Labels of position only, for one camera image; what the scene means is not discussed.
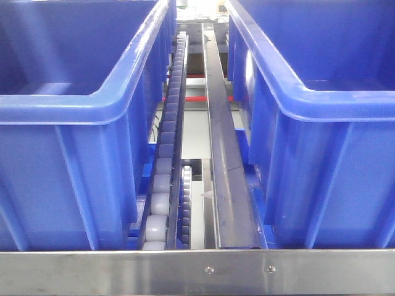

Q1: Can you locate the stainless steel shelf rack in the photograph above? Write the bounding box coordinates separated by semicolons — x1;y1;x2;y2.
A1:
1;250;394;295

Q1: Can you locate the lower roller track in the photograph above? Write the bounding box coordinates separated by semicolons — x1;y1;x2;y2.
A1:
181;165;192;249

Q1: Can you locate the white roller conveyor track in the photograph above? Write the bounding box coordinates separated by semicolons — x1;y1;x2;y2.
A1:
139;31;189;250

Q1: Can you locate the blue plastic bin left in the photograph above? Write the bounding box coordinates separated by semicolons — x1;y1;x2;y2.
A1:
1;1;175;251

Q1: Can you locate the blue plastic bin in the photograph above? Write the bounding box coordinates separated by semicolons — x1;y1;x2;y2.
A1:
1;1;175;251
227;1;394;249

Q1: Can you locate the blue plastic bin right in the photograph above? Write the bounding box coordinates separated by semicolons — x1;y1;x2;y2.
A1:
227;1;394;249

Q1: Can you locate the steel guide rail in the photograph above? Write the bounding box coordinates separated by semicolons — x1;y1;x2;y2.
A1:
202;23;262;249

